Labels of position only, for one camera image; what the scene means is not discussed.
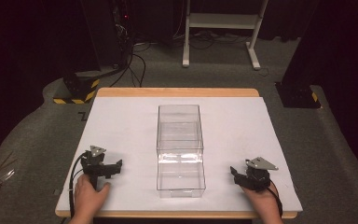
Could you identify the clear plastic drawer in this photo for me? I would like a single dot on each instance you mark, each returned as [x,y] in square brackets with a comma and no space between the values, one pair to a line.
[181,175]

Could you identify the person's right hand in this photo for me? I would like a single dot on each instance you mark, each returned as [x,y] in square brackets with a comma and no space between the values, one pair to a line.
[264,203]

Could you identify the black stand base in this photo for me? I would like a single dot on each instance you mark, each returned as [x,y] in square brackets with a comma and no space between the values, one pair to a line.
[296,95]

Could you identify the dark equipment with red light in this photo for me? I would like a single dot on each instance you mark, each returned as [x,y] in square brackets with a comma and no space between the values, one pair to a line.
[122,28]

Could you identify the white paper sheet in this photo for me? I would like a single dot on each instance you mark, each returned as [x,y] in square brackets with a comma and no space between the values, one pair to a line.
[124,130]

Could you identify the white metal stand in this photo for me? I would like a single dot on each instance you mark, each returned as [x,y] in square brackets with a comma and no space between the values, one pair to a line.
[222,21]

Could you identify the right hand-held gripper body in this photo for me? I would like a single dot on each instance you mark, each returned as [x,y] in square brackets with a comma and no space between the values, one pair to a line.
[256,177]

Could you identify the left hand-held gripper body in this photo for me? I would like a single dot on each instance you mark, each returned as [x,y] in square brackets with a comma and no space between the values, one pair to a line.
[93,165]

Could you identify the person's left hand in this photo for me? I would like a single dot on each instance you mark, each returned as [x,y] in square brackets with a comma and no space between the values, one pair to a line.
[88,199]

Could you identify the wooden table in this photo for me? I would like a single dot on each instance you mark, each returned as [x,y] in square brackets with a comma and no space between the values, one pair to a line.
[174,92]

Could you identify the black stand with striped base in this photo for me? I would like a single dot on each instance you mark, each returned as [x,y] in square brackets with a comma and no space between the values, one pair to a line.
[80,85]

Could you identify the clear plastic drawer case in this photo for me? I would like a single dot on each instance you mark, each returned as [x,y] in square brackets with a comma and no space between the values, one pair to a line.
[180,127]

